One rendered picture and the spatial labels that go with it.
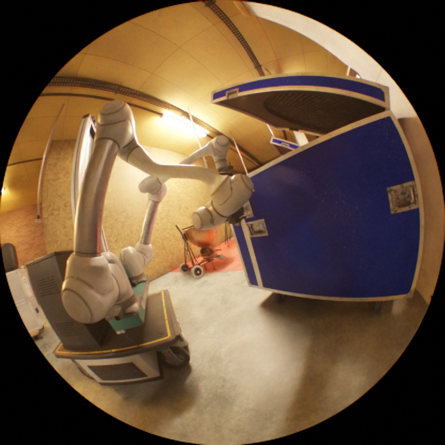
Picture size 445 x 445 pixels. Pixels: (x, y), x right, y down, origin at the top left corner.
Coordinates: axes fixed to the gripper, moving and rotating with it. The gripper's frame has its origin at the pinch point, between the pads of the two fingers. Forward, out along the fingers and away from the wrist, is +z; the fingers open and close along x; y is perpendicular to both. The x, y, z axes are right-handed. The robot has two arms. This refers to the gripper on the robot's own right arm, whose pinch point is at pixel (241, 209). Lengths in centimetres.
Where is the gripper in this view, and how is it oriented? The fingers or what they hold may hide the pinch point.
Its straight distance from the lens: 85.4
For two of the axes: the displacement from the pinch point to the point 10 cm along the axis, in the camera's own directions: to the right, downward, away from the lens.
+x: 1.7, 9.8, 1.2
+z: 5.9, -2.0, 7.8
